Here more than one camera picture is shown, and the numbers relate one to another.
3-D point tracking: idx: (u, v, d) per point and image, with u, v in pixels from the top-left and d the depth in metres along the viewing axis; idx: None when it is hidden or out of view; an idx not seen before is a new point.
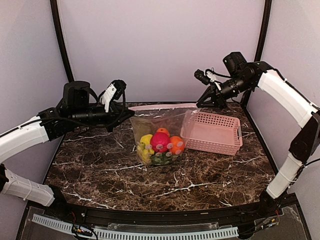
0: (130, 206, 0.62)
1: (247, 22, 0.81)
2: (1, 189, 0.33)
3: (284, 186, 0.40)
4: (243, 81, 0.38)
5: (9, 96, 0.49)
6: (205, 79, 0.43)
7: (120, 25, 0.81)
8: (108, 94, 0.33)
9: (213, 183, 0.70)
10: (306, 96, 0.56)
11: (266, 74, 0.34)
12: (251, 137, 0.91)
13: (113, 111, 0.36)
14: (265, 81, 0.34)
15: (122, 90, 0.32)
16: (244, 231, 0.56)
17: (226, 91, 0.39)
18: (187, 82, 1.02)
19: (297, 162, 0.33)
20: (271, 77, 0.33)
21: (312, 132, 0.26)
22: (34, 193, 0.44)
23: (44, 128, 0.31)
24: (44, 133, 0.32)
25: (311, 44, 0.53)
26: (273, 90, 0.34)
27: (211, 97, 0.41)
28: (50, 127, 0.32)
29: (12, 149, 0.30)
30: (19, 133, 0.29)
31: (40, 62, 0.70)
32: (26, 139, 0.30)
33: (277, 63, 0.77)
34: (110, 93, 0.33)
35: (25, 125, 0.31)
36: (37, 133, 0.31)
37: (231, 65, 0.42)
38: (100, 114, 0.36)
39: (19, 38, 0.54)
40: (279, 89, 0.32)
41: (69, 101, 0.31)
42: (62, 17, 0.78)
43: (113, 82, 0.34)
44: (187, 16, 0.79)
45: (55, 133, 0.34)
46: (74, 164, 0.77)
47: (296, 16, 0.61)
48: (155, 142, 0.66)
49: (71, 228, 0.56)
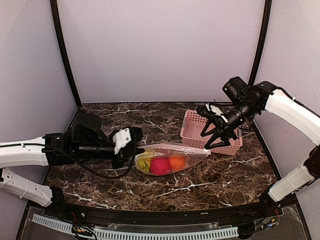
0: (130, 206, 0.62)
1: (248, 23, 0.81)
2: None
3: (288, 192, 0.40)
4: (249, 107, 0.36)
5: (9, 97, 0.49)
6: (210, 114, 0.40)
7: (120, 25, 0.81)
8: (120, 140, 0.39)
9: (213, 183, 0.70)
10: (306, 97, 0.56)
11: (273, 95, 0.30)
12: (251, 137, 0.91)
13: (122, 156, 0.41)
14: (272, 103, 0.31)
15: (134, 140, 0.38)
16: (244, 231, 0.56)
17: (234, 121, 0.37)
18: (187, 82, 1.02)
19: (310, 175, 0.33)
20: (278, 98, 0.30)
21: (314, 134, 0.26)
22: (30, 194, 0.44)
23: (44, 155, 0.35)
24: (44, 158, 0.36)
25: (312, 45, 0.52)
26: (282, 111, 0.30)
27: (222, 136, 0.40)
28: (50, 156, 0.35)
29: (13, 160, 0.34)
30: (21, 151, 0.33)
31: (40, 62, 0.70)
32: (26, 157, 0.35)
33: (277, 63, 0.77)
34: (123, 141, 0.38)
35: (28, 145, 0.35)
36: (37, 156, 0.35)
37: (233, 93, 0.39)
38: (107, 150, 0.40)
39: (18, 38, 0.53)
40: (288, 109, 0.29)
41: (76, 137, 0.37)
42: (62, 17, 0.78)
43: (127, 130, 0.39)
44: (187, 16, 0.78)
45: (54, 161, 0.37)
46: (74, 164, 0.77)
47: (297, 16, 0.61)
48: (159, 169, 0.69)
49: (71, 228, 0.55)
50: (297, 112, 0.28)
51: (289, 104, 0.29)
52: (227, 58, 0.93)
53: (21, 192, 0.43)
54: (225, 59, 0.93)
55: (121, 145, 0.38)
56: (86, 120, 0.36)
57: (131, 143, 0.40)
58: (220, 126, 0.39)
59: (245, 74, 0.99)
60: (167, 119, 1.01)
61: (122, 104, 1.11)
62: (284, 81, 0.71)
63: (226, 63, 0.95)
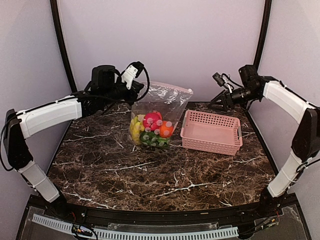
0: (130, 206, 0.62)
1: (247, 23, 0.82)
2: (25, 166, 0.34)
3: (284, 185, 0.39)
4: (250, 90, 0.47)
5: (9, 97, 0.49)
6: (220, 82, 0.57)
7: (120, 25, 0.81)
8: (128, 74, 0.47)
9: (213, 183, 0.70)
10: (306, 96, 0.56)
11: (268, 83, 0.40)
12: (251, 137, 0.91)
13: (135, 89, 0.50)
14: (268, 90, 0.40)
15: (140, 68, 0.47)
16: (244, 231, 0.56)
17: (236, 98, 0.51)
18: (187, 82, 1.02)
19: (306, 166, 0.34)
20: (272, 85, 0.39)
21: (308, 127, 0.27)
22: (45, 183, 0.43)
23: (80, 105, 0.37)
24: (79, 109, 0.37)
25: (311, 45, 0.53)
26: (275, 95, 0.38)
27: (222, 99, 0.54)
28: (84, 105, 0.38)
29: (50, 120, 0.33)
30: (55, 106, 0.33)
31: (40, 60, 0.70)
32: (63, 112, 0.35)
33: (277, 63, 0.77)
34: (132, 73, 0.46)
35: (62, 101, 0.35)
36: (73, 108, 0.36)
37: (245, 75, 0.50)
38: (124, 89, 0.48)
39: (19, 36, 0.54)
40: (279, 93, 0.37)
41: (100, 82, 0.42)
42: (62, 16, 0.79)
43: (132, 65, 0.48)
44: (186, 16, 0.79)
45: (87, 111, 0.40)
46: (75, 164, 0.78)
47: (296, 15, 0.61)
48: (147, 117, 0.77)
49: (71, 228, 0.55)
50: (283, 94, 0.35)
51: (280, 89, 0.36)
52: (227, 58, 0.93)
53: (36, 182, 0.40)
54: (225, 59, 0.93)
55: (133, 77, 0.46)
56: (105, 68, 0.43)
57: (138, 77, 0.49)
58: (225, 97, 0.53)
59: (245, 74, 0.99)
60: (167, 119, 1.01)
61: (122, 104, 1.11)
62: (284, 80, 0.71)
63: (226, 63, 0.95)
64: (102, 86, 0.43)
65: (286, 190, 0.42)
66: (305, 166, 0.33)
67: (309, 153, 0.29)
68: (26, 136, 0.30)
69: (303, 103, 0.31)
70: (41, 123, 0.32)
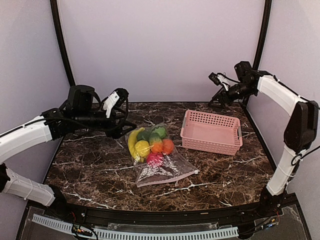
0: (130, 206, 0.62)
1: (246, 23, 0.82)
2: (3, 188, 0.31)
3: (283, 181, 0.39)
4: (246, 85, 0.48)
5: (10, 98, 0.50)
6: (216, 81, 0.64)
7: (120, 24, 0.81)
8: (111, 101, 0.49)
9: (213, 183, 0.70)
10: (306, 96, 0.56)
11: (263, 77, 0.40)
12: (251, 137, 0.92)
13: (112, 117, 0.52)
14: (262, 84, 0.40)
15: (122, 97, 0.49)
16: (244, 231, 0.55)
17: (232, 94, 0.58)
18: (187, 82, 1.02)
19: (301, 159, 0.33)
20: (265, 80, 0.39)
21: (299, 121, 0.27)
22: (34, 192, 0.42)
23: (47, 128, 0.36)
24: (47, 132, 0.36)
25: (311, 44, 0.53)
26: (268, 89, 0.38)
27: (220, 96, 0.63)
28: (53, 127, 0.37)
29: (16, 147, 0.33)
30: (25, 131, 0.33)
31: (39, 60, 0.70)
32: (29, 138, 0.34)
33: (277, 62, 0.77)
34: (113, 100, 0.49)
35: (29, 125, 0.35)
36: (40, 131, 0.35)
37: (240, 70, 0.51)
38: (101, 118, 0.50)
39: (18, 36, 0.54)
40: (272, 87, 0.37)
41: (75, 102, 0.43)
42: (62, 17, 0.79)
43: (116, 90, 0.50)
44: (186, 16, 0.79)
45: (58, 132, 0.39)
46: (75, 164, 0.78)
47: (296, 15, 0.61)
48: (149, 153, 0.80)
49: (71, 228, 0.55)
50: (276, 88, 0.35)
51: (274, 83, 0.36)
52: (227, 58, 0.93)
53: (24, 193, 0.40)
54: (225, 58, 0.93)
55: (112, 105, 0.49)
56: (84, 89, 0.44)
57: (120, 103, 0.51)
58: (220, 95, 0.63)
59: None
60: (167, 119, 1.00)
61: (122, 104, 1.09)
62: (284, 80, 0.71)
63: (227, 62, 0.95)
64: (77, 108, 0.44)
65: (285, 186, 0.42)
66: (300, 158, 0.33)
67: (299, 147, 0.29)
68: None
69: (295, 96, 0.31)
70: (7, 150, 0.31)
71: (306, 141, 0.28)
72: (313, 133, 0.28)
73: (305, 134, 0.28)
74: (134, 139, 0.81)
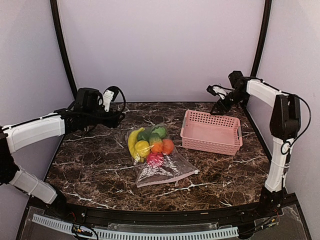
0: (130, 206, 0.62)
1: (246, 23, 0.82)
2: (13, 178, 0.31)
3: (278, 175, 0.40)
4: None
5: (10, 98, 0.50)
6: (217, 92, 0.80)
7: (120, 24, 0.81)
8: (108, 97, 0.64)
9: (213, 183, 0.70)
10: (306, 96, 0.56)
11: (251, 80, 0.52)
12: (251, 137, 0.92)
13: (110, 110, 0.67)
14: (251, 86, 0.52)
15: (116, 92, 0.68)
16: (244, 231, 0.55)
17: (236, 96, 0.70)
18: (187, 82, 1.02)
19: (291, 148, 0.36)
20: (253, 82, 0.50)
21: (280, 111, 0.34)
22: (40, 188, 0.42)
23: (63, 122, 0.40)
24: (62, 126, 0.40)
25: (311, 44, 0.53)
26: (256, 89, 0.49)
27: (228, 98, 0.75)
28: (66, 122, 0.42)
29: (32, 137, 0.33)
30: (43, 122, 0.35)
31: (40, 59, 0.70)
32: (46, 129, 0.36)
33: (277, 62, 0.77)
34: (109, 95, 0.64)
35: (45, 118, 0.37)
36: (56, 124, 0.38)
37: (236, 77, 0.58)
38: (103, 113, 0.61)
39: (19, 36, 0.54)
40: (258, 87, 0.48)
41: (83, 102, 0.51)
42: (62, 17, 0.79)
43: (108, 89, 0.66)
44: (185, 16, 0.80)
45: (70, 128, 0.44)
46: (75, 164, 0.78)
47: (296, 16, 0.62)
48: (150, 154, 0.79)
49: (71, 228, 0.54)
50: (262, 87, 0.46)
51: (260, 84, 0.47)
52: (227, 58, 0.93)
53: (29, 189, 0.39)
54: (225, 59, 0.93)
55: (110, 98, 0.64)
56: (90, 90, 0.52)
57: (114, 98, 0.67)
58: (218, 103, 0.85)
59: (245, 74, 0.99)
60: (167, 119, 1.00)
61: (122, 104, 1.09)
62: (284, 81, 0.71)
63: (227, 63, 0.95)
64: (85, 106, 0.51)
65: (283, 183, 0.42)
66: (289, 147, 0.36)
67: (285, 134, 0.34)
68: (12, 151, 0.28)
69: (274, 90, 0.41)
70: (25, 139, 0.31)
71: (290, 129, 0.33)
72: (296, 123, 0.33)
73: (288, 122, 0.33)
74: (135, 139, 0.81)
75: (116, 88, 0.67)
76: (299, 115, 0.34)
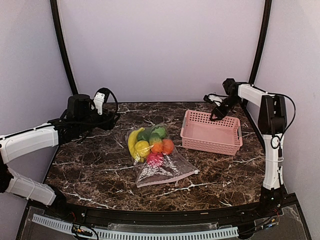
0: (130, 206, 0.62)
1: (246, 23, 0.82)
2: (7, 187, 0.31)
3: (274, 170, 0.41)
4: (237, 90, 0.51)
5: (11, 98, 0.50)
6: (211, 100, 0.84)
7: (119, 24, 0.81)
8: (99, 100, 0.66)
9: (213, 183, 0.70)
10: (307, 96, 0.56)
11: (240, 85, 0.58)
12: (251, 137, 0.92)
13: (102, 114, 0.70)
14: (241, 90, 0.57)
15: (107, 93, 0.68)
16: (244, 231, 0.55)
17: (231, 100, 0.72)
18: (187, 82, 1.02)
19: (280, 142, 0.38)
20: (243, 86, 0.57)
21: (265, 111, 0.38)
22: (38, 192, 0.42)
23: (56, 132, 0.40)
24: (55, 136, 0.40)
25: (311, 45, 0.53)
26: (245, 93, 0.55)
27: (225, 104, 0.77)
28: (60, 133, 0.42)
29: (25, 148, 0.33)
30: (36, 133, 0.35)
31: (40, 59, 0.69)
32: (39, 139, 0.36)
33: (277, 62, 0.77)
34: (100, 97, 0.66)
35: (39, 128, 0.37)
36: (50, 135, 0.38)
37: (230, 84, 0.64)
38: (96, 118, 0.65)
39: (18, 36, 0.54)
40: (247, 91, 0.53)
41: (75, 110, 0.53)
42: (62, 17, 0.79)
43: (98, 91, 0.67)
44: (185, 16, 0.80)
45: (64, 138, 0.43)
46: (75, 164, 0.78)
47: (296, 16, 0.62)
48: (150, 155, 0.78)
49: (71, 228, 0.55)
50: (250, 90, 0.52)
51: (248, 88, 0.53)
52: (227, 58, 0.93)
53: (27, 193, 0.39)
54: (225, 59, 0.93)
55: (101, 100, 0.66)
56: (81, 98, 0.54)
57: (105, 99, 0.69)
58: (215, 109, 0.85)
59: (245, 74, 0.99)
60: (167, 119, 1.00)
61: (122, 104, 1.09)
62: (284, 81, 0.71)
63: (227, 63, 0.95)
64: (76, 115, 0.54)
65: (280, 178, 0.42)
66: (278, 140, 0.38)
67: (271, 129, 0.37)
68: (4, 162, 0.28)
69: (262, 92, 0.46)
70: (18, 149, 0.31)
71: (276, 124, 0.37)
72: (282, 120, 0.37)
73: (273, 120, 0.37)
74: (135, 139, 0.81)
75: (108, 90, 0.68)
76: (285, 113, 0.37)
